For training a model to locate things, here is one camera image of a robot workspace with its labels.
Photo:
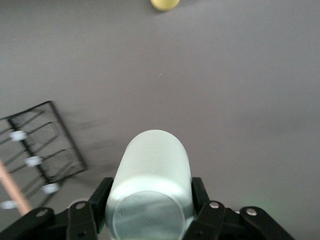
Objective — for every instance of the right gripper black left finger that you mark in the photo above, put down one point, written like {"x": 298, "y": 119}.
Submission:
{"x": 80, "y": 220}

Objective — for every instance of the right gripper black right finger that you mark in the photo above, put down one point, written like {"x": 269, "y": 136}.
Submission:
{"x": 215, "y": 217}

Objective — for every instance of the pale green cup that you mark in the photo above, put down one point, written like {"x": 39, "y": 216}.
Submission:
{"x": 152, "y": 170}

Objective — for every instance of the yellow cup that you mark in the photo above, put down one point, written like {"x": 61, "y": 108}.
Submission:
{"x": 165, "y": 4}

